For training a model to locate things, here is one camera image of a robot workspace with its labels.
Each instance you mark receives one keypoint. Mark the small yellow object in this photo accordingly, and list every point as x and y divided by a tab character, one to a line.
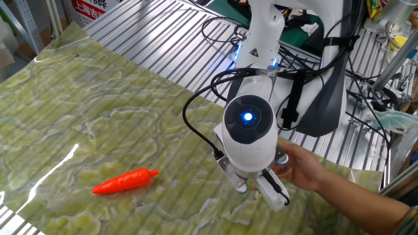
399	41

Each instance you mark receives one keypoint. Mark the orange plastic carrot toy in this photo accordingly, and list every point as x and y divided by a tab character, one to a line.
124	181

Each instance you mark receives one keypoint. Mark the grey perforated shelf post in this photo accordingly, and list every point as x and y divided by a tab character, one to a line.
29	26

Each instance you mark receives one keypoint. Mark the slanted aluminium profile bar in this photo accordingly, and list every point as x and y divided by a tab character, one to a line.
395	62

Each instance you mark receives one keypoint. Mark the yellow green snack bag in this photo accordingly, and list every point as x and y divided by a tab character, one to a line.
374	7

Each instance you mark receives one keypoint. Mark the green marble pattern mat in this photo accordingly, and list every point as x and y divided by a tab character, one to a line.
98	114

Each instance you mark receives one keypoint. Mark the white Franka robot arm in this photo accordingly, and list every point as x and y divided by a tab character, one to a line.
251	150

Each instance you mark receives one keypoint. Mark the person's bare forearm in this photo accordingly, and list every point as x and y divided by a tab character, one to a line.
359	202

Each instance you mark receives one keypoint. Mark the person's bare hand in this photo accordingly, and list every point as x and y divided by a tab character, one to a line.
303	169

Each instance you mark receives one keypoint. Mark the green and yellow sleeve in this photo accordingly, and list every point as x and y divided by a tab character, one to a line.
408	223

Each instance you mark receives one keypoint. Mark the red and white sign box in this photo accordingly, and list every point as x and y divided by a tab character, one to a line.
88	11

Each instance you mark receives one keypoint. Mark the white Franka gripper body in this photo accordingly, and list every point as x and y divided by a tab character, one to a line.
267	196

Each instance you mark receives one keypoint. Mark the dark green table mat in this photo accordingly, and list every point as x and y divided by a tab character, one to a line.
294	36

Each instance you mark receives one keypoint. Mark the metal wrist bracket blue caps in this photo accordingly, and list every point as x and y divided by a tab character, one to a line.
228	168

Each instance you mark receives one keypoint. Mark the teal translucent plastic piece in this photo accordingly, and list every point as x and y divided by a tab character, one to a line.
392	120

